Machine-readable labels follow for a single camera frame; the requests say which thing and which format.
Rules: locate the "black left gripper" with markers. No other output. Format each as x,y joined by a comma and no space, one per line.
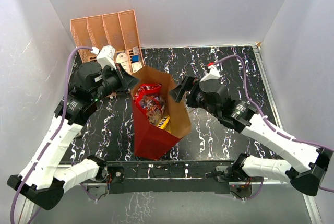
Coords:
129,80

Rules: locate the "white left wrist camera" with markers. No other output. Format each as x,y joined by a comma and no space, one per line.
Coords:
105,56

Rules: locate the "blue small box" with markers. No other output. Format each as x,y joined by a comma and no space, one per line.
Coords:
135,58

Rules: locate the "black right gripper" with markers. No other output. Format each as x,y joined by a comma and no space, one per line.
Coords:
177,93

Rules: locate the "red brown paper bag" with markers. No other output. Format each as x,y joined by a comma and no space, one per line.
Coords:
150,142

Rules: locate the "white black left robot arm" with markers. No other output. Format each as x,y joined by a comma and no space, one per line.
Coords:
42,181

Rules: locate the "large red candy bag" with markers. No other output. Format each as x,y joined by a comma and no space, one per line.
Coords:
150,103

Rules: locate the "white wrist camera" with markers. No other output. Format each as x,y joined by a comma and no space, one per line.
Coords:
105,56
212,73

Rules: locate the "peach plastic desk organizer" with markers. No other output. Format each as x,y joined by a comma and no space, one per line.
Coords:
118,29

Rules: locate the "black aluminium front rail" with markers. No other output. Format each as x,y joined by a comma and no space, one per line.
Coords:
154,176

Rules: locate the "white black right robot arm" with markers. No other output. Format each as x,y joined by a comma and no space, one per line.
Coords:
302,165

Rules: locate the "white rounded card pack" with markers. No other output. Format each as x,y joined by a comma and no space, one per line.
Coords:
123,60

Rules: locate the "yellow M&M's packet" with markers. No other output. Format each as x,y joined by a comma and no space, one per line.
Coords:
163,122

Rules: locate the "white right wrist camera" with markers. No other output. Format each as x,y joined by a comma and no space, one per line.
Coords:
212,73

